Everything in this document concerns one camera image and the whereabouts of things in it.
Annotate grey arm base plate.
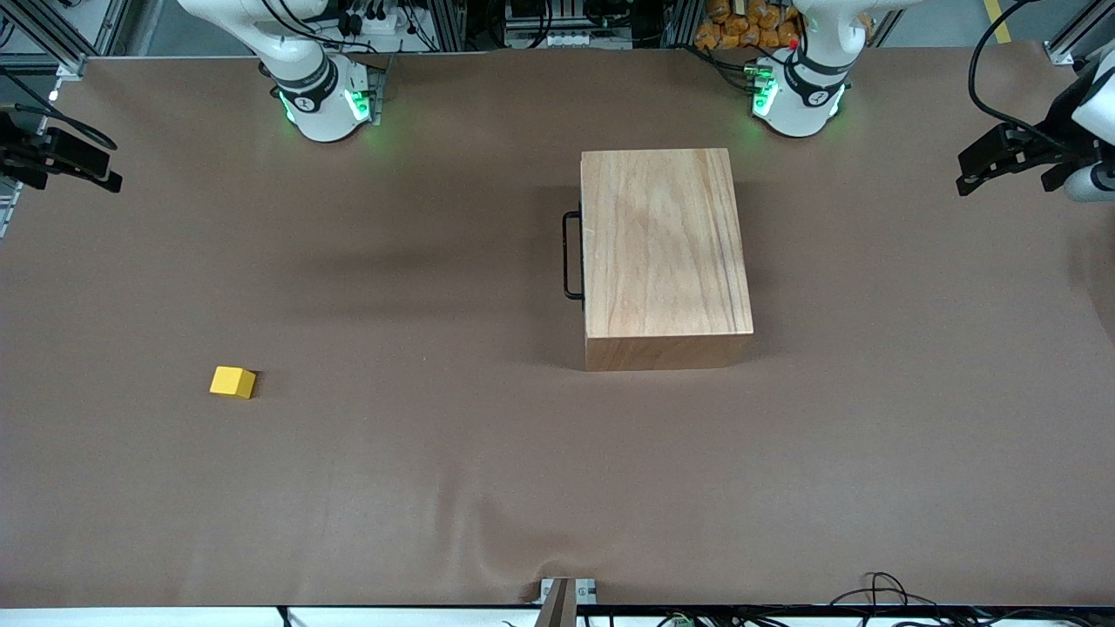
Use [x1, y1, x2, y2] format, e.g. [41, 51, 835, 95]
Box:
[364, 52, 392, 125]

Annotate white power strip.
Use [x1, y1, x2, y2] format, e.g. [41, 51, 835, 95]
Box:
[335, 4, 412, 41]

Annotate aluminium frame profile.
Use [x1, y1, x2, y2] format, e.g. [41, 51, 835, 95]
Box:
[1044, 0, 1115, 67]
[0, 0, 90, 81]

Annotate brown table cloth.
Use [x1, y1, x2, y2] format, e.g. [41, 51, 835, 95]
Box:
[0, 39, 1115, 609]

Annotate white device with ports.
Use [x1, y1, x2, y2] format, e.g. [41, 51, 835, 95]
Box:
[503, 24, 604, 51]

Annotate yellow wooden block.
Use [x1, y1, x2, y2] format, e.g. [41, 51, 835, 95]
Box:
[210, 366, 258, 401]

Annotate wooden drawer with black handle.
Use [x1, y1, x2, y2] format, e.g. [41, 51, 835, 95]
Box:
[562, 207, 585, 302]

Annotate light wooden drawer cabinet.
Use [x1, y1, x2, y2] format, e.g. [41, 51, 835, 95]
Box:
[581, 148, 754, 373]

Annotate black looped cables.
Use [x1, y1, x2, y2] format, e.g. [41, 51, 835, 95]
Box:
[828, 570, 1115, 627]

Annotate metal table edge bracket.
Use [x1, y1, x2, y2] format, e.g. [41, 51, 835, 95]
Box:
[538, 576, 598, 627]

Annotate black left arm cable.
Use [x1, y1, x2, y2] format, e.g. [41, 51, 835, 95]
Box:
[967, 0, 1062, 147]

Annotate pile of orange objects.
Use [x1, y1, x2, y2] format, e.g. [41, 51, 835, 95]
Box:
[694, 0, 801, 51]

